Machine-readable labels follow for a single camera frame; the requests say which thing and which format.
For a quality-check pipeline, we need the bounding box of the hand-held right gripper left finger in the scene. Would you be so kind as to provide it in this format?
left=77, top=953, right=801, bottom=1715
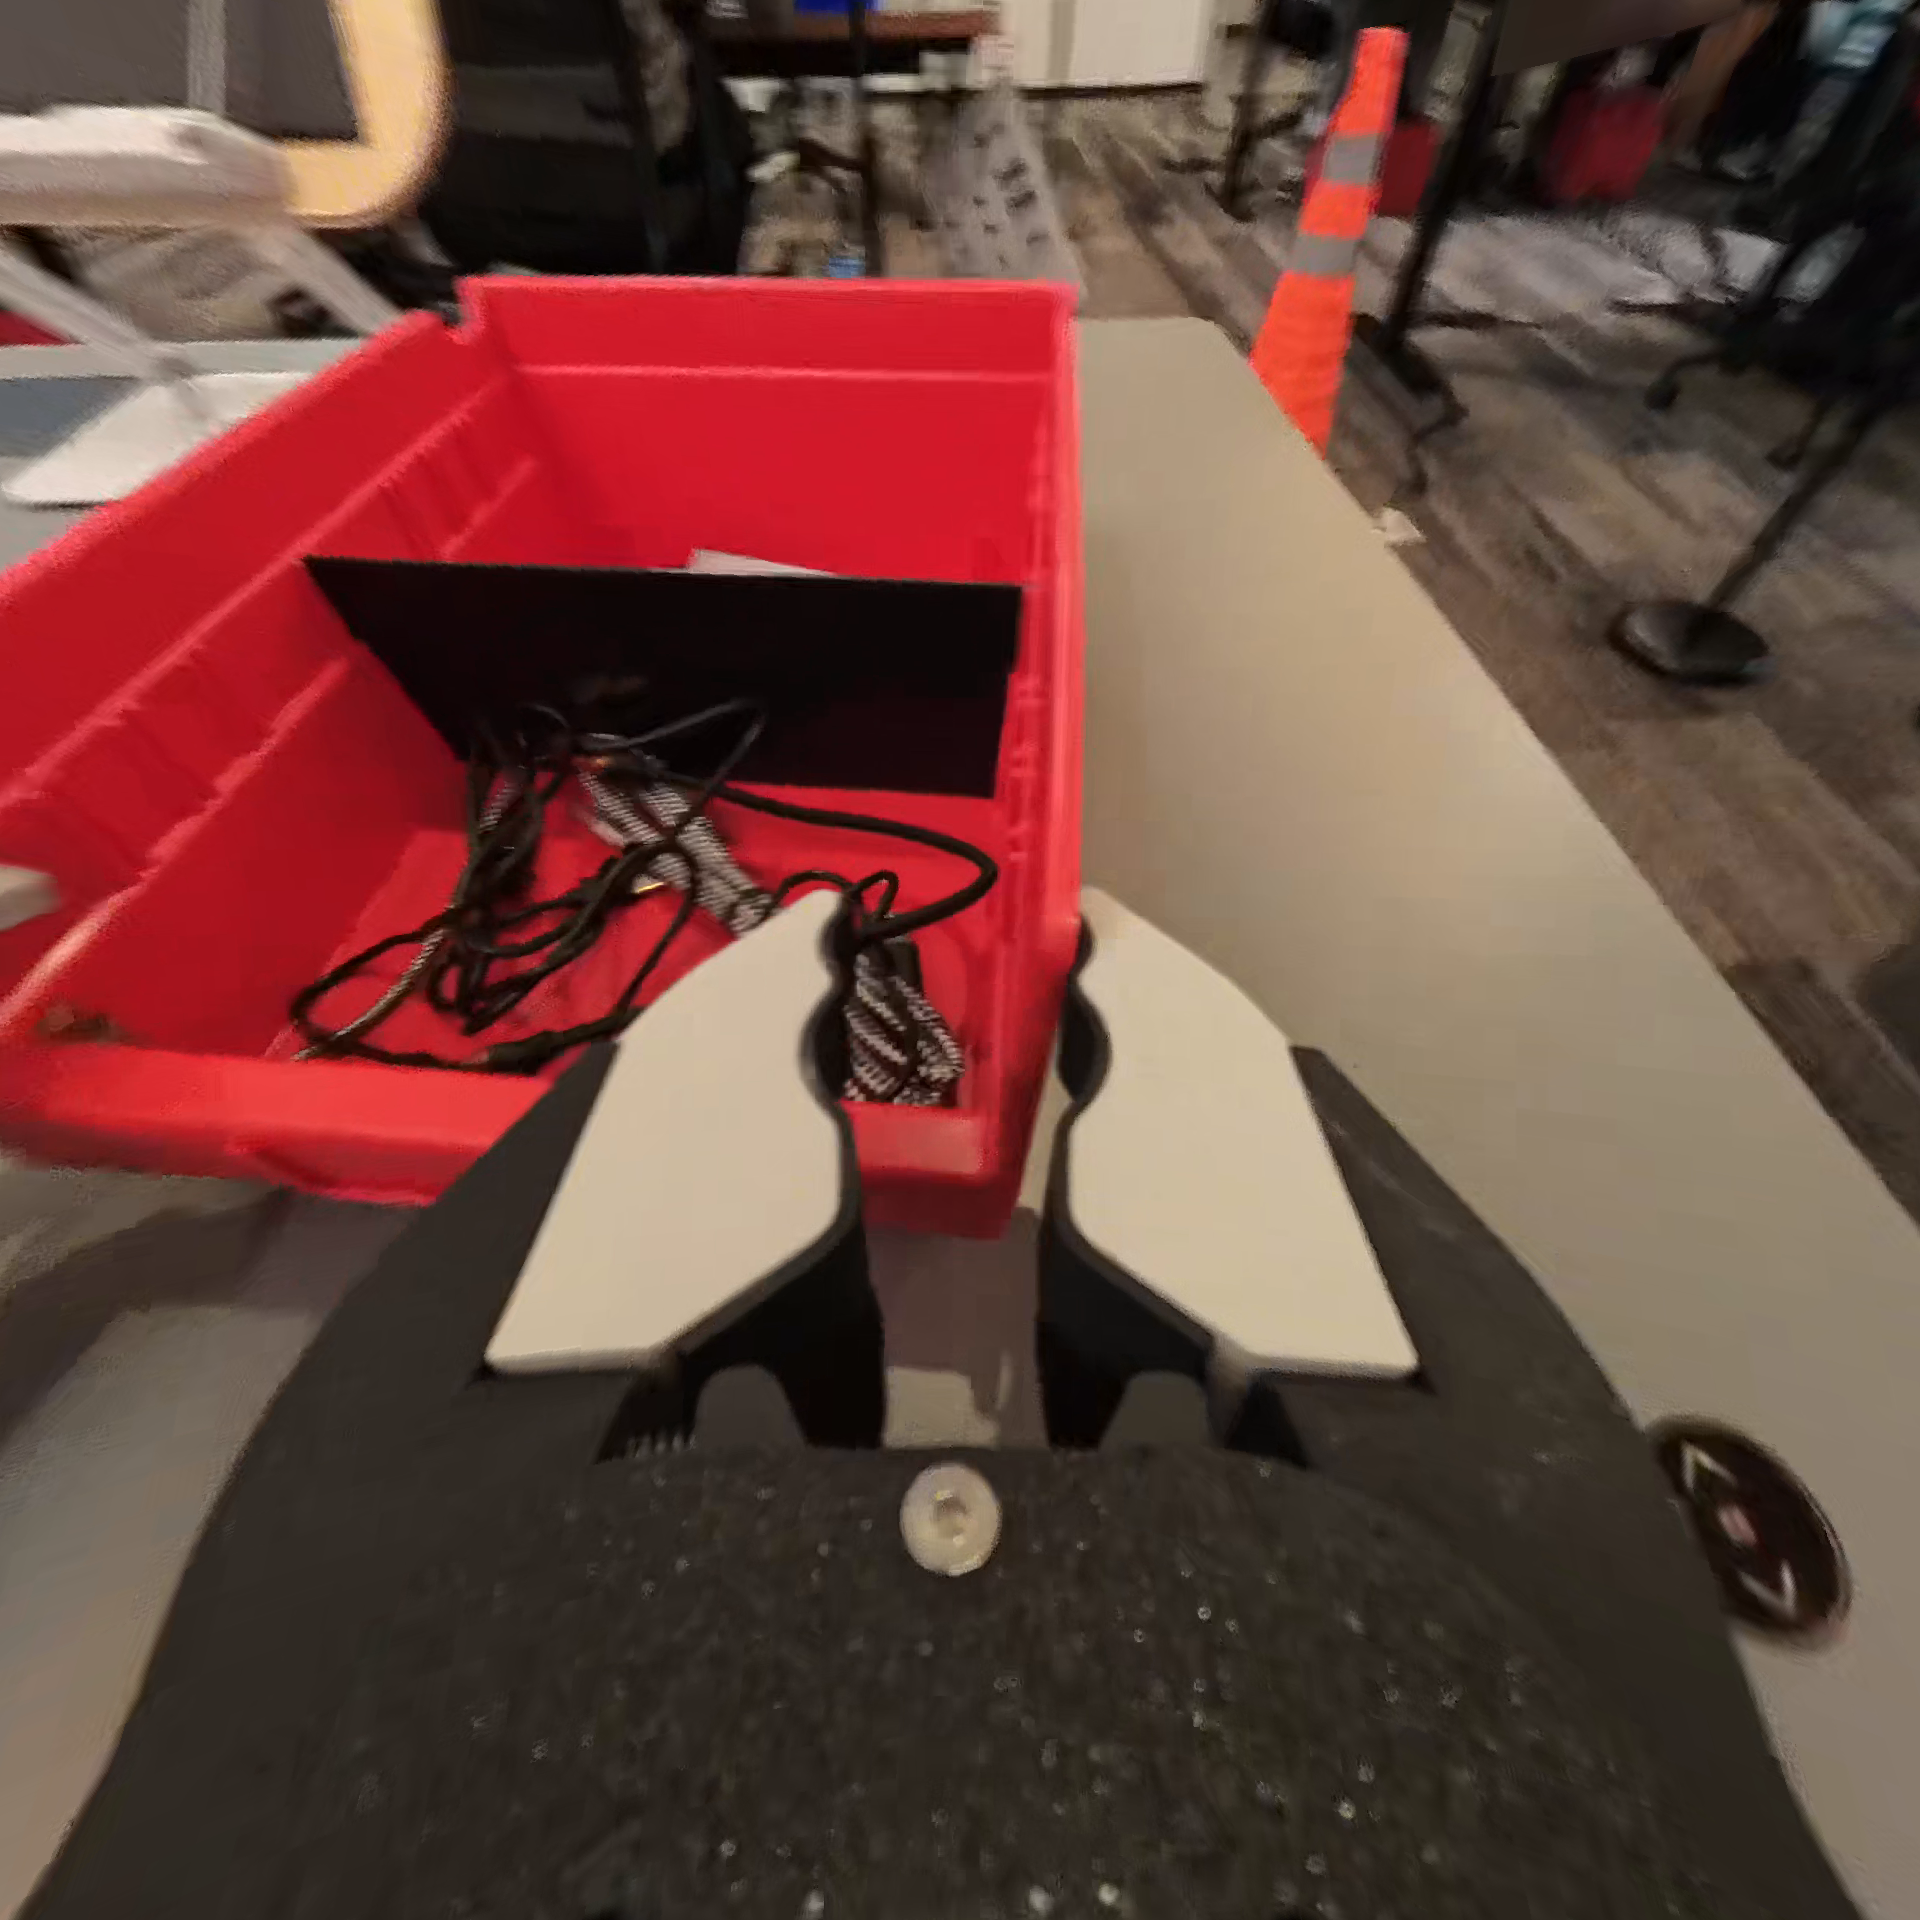
left=487, top=890, right=892, bottom=1442

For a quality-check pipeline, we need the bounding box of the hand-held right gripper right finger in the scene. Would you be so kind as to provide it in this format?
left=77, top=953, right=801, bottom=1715
left=1035, top=885, right=1421, bottom=1450

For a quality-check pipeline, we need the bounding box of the braided grey cable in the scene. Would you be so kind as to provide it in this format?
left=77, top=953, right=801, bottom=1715
left=569, top=744, right=969, bottom=1111

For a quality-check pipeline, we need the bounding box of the red plastic bin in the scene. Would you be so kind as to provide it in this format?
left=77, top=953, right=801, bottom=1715
left=0, top=277, right=1089, bottom=1240

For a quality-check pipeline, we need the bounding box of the thick black cable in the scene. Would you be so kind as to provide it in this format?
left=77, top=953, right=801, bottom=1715
left=283, top=693, right=1006, bottom=1080

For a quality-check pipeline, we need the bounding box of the grey desk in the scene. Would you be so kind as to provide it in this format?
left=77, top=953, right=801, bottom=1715
left=0, top=316, right=1920, bottom=1920

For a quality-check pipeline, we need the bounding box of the black divider in red bin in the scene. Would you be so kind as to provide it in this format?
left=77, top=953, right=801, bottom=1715
left=299, top=551, right=1030, bottom=804

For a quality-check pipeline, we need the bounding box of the white folding stand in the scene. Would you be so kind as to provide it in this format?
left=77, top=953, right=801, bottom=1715
left=0, top=102, right=393, bottom=510

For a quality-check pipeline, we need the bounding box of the black round floor base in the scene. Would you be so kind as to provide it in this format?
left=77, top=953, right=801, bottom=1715
left=1610, top=385, right=1920, bottom=691

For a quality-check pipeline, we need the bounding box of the black office chair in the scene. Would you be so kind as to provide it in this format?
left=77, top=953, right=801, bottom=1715
left=418, top=0, right=758, bottom=278

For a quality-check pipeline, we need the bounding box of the orange traffic cone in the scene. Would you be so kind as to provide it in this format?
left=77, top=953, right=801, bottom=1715
left=1250, top=19, right=1414, bottom=454

